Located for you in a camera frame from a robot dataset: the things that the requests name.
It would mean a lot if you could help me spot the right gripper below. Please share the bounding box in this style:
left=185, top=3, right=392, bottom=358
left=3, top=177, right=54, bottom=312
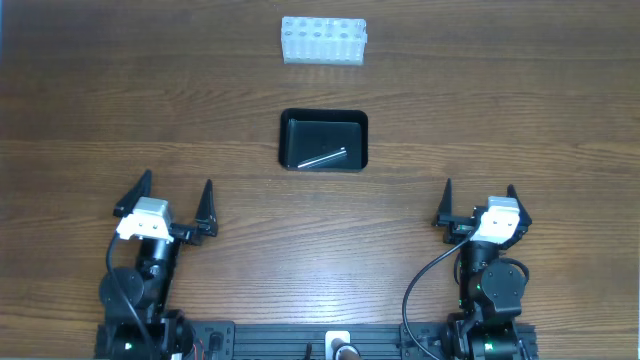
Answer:
left=432, top=177, right=533, bottom=250

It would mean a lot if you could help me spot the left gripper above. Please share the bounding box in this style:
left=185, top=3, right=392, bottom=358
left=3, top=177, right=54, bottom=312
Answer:
left=113, top=169, right=220, bottom=247

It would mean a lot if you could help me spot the black tray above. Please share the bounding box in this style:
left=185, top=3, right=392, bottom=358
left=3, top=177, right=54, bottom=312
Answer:
left=277, top=107, right=370, bottom=174

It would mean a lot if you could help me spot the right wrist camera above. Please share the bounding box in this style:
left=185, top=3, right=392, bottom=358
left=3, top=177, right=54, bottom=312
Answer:
left=469, top=195, right=521, bottom=246

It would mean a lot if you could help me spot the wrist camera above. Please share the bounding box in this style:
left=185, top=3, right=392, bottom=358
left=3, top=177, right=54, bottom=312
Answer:
left=115, top=196, right=175, bottom=245
left=469, top=195, right=521, bottom=246

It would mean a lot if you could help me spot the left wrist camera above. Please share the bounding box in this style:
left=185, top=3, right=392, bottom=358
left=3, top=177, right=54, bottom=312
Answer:
left=115, top=196, right=175, bottom=245

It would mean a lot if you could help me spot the black cable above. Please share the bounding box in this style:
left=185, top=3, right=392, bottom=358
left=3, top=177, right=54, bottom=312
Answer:
left=401, top=227, right=481, bottom=360
left=104, top=232, right=159, bottom=360

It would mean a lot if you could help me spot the mounting rail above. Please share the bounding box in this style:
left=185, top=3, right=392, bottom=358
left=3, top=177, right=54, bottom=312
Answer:
left=94, top=321, right=539, bottom=360

